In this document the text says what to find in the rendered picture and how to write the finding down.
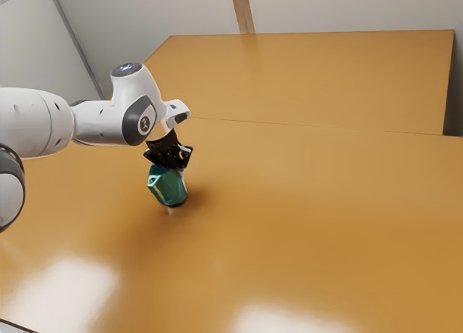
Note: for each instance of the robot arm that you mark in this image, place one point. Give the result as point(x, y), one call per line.
point(108, 119)

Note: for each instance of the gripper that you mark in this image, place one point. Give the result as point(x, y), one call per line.
point(168, 153)

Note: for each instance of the teal faceted mug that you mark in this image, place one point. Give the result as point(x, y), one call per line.
point(170, 186)

